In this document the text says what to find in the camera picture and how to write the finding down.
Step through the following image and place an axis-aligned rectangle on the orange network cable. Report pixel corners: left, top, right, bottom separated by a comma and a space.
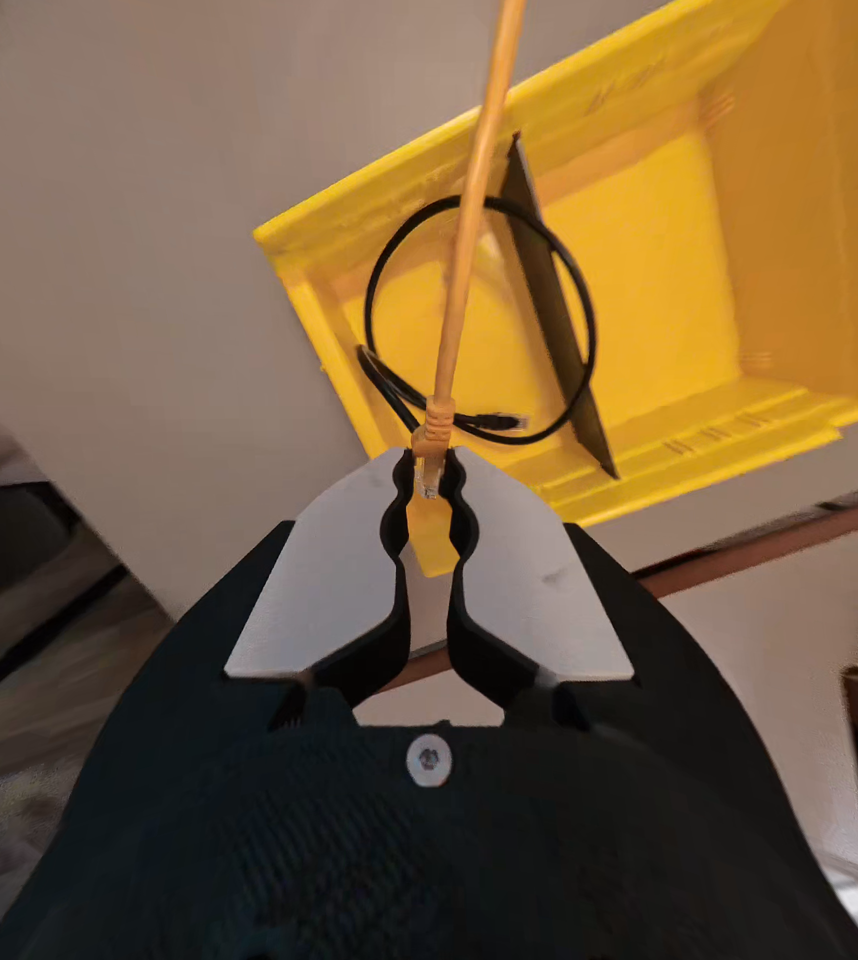
410, 0, 529, 502

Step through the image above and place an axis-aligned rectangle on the black network cable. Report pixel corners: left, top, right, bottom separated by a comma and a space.
356, 195, 597, 447

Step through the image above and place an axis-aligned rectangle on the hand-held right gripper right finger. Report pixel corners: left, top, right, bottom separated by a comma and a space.
447, 448, 636, 685

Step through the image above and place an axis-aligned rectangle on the black bin divider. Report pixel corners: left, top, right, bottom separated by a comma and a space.
500, 133, 620, 481

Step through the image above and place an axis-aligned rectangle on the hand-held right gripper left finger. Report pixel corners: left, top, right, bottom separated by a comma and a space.
222, 448, 411, 684

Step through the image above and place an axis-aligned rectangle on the grey table with brown edge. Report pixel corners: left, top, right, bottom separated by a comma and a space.
357, 513, 858, 875

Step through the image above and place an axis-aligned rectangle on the yellow plastic bin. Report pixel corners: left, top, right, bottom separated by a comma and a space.
252, 0, 858, 579

